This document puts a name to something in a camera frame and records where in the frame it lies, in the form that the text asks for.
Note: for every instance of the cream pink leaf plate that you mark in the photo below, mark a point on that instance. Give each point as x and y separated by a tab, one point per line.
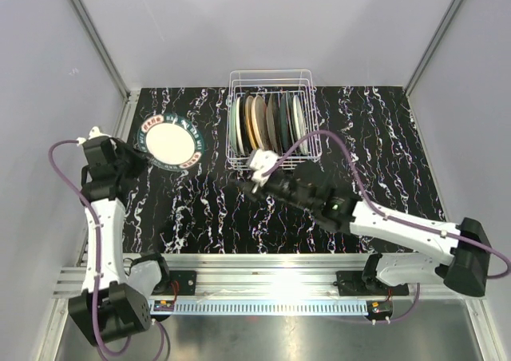
259	123

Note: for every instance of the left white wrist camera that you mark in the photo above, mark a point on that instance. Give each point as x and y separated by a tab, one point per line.
93	133

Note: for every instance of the white slotted cable duct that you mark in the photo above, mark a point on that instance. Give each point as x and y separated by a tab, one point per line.
259	307

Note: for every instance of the large teal bottom plate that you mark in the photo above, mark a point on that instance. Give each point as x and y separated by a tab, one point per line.
290	126

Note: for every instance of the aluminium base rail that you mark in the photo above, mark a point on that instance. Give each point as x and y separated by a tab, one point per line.
260	276

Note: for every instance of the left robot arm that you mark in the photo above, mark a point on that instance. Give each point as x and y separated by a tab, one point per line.
114	301

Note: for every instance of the cream yellow leaf plate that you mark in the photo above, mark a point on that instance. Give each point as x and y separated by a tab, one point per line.
248	121

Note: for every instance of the aluminium frame post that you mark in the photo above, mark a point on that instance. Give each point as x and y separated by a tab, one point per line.
440	32
107	61

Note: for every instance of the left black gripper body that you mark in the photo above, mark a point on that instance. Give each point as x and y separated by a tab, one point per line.
128	162

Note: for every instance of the right aluminium frame post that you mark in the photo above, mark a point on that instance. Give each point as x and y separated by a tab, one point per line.
440	32

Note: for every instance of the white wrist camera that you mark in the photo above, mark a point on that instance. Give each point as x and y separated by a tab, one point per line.
261	162
93	133

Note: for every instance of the white plate dark lettered rim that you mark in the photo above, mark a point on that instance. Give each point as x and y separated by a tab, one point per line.
173	142

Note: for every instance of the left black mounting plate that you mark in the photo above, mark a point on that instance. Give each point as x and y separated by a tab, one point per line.
183	280

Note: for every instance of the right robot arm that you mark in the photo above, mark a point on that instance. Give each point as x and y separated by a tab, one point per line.
441	253

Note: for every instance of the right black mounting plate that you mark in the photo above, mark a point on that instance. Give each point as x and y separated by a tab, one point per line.
349	283

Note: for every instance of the black mounting plate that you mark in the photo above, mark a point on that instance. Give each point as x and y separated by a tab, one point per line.
183	280
349	283

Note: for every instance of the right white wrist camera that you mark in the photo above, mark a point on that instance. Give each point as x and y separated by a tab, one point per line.
261	162

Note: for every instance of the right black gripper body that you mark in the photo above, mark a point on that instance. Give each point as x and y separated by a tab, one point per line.
281	188

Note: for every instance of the white watermelon plate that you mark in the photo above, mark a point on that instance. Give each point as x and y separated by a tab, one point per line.
298	118

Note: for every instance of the brown rimmed plate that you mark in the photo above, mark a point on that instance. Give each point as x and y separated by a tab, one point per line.
271	125

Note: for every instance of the white wire dish rack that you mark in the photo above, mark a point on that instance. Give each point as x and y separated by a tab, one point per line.
264	83

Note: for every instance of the mint green floral plate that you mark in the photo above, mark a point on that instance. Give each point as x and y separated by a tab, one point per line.
232	136

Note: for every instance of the left aluminium frame post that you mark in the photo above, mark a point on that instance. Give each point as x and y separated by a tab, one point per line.
107	61

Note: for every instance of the blue blossom branch plate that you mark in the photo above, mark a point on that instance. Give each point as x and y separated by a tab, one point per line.
283	122

